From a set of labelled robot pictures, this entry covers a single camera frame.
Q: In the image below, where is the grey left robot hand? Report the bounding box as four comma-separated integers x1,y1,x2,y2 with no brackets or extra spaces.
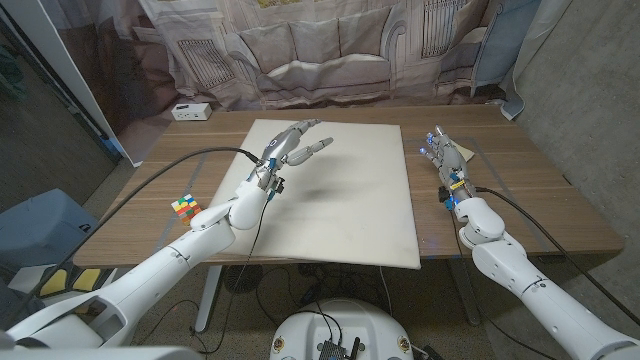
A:
247,118,335,194

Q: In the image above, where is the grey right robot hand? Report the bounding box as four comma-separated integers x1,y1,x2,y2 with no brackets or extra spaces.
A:
418,124,479,204

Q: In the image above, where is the white memory foam sheet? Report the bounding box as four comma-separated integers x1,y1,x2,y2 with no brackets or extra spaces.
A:
207,118,422,271

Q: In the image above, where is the multicoloured Rubik's cube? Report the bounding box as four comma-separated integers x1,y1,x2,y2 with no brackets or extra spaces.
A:
170,193,203,226

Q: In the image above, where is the small yellow sponge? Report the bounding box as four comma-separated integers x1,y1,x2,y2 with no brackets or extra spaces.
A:
452,139,476,163

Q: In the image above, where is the white power strip box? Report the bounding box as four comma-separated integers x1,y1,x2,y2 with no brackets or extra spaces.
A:
170,102,213,122

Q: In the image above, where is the printed sofa backdrop cloth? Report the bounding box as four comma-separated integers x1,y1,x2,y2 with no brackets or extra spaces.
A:
39,0,541,114

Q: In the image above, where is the pale fabric curtain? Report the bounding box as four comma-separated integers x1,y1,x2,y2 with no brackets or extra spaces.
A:
499,0,574,121

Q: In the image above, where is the grey table leg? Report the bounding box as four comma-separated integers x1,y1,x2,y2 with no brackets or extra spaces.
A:
447,257,482,326

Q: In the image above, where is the black round floor fan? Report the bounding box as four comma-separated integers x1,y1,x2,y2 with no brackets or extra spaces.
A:
223,263,264,295

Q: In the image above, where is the white table leg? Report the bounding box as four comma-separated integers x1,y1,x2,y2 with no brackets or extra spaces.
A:
194,264,224,334

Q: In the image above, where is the white robot torso base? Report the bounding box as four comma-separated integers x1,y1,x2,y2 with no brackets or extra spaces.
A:
269,298,415,360

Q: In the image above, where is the white partition board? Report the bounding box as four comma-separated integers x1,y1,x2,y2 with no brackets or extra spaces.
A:
0,0,146,168

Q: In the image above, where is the yellow and black floor object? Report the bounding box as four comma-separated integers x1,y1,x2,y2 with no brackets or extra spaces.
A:
38,267,104,297

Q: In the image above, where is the blue plastic bin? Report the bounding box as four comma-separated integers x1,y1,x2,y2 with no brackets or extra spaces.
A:
0,188,99,274

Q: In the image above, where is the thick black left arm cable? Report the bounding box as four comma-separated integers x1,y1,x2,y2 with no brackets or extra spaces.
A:
4,146,264,329

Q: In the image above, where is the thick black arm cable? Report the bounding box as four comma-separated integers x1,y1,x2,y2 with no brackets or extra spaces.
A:
4,146,264,329
473,186,640,326

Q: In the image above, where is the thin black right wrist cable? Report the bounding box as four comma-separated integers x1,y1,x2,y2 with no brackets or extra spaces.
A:
447,204,549,360

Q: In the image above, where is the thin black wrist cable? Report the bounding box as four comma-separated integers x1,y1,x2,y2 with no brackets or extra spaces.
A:
189,192,274,356
447,204,549,360

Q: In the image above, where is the thin black left wrist cable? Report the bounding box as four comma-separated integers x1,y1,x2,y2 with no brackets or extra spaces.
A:
189,192,274,356

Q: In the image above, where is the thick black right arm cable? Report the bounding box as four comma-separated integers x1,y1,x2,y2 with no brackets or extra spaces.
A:
473,186,640,326

